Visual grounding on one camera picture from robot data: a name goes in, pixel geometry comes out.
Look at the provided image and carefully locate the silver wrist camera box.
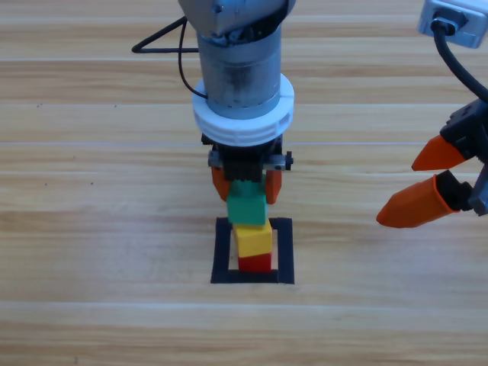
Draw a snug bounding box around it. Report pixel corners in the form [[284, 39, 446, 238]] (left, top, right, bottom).
[[417, 0, 488, 50]]

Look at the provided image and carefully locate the thin black arm wire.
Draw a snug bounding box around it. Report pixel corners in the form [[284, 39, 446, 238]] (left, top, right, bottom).
[[178, 21, 210, 103]]

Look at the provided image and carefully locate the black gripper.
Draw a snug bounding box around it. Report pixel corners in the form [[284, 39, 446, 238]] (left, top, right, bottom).
[[376, 99, 488, 230], [201, 133, 294, 205]]

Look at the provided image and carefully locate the black tape square outline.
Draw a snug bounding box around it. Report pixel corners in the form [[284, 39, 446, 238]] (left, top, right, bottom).
[[210, 217, 295, 285]]

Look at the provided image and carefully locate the red cube block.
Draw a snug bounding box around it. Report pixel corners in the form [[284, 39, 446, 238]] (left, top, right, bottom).
[[237, 252, 272, 273]]

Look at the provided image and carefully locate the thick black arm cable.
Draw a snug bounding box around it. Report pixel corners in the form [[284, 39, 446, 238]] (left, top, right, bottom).
[[131, 17, 201, 55], [431, 10, 488, 103]]

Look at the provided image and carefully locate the green cube block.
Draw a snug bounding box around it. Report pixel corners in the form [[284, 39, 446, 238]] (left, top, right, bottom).
[[226, 178, 268, 226]]

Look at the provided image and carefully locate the yellow cube block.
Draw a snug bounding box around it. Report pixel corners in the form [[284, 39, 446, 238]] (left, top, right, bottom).
[[233, 220, 274, 258]]

